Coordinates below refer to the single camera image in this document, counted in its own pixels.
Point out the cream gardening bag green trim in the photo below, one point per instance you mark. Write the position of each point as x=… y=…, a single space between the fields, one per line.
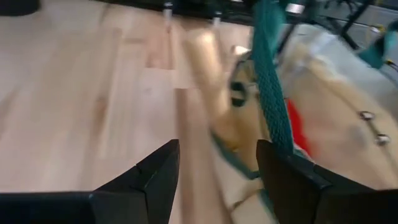
x=335 y=102

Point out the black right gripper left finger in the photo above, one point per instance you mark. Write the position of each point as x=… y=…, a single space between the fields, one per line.
x=140 y=199

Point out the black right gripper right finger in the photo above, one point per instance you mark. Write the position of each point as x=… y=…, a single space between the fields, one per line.
x=295 y=196

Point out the small metal post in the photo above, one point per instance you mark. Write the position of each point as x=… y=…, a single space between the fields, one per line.
x=217 y=19
x=168 y=11

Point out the red garden tool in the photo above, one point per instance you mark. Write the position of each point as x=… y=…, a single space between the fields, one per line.
x=295 y=124

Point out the black overhead rig frame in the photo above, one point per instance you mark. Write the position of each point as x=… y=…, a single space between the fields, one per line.
x=348 y=31

